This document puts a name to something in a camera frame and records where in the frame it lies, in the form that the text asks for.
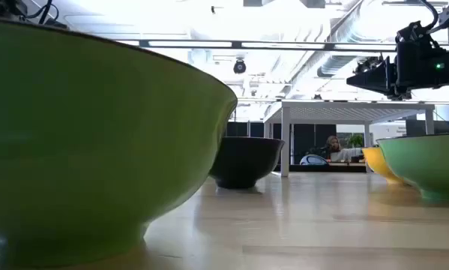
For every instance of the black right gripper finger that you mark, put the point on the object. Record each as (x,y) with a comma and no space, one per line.
(374,77)

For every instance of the dark room divider panel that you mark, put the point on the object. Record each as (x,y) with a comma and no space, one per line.
(306,138)

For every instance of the leafy background plant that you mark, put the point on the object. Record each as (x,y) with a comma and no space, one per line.
(355,140)

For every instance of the grey overhead rig bar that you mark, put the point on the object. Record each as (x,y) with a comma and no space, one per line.
(284,45)

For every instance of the silver ceiling air duct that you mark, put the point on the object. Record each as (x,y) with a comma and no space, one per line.
(333,65)

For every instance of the black overhead camera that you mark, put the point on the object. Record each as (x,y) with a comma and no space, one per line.
(239,67)

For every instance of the white perforated metal shelf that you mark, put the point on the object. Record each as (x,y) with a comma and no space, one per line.
(351,110)

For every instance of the dark bowl with floral print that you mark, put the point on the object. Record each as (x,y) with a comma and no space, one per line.
(250,161)

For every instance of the dark monitor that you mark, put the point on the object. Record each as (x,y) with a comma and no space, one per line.
(419,127)

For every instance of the yellow bowl with flower print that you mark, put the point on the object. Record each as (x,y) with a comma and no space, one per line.
(378,163)

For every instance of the person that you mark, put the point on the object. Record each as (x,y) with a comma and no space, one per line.
(334,144)

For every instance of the green bowl with cherry print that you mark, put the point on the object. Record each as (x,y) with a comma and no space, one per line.
(426,165)
(96,131)

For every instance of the white and blue helmet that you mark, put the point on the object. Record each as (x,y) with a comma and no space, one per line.
(313,160)

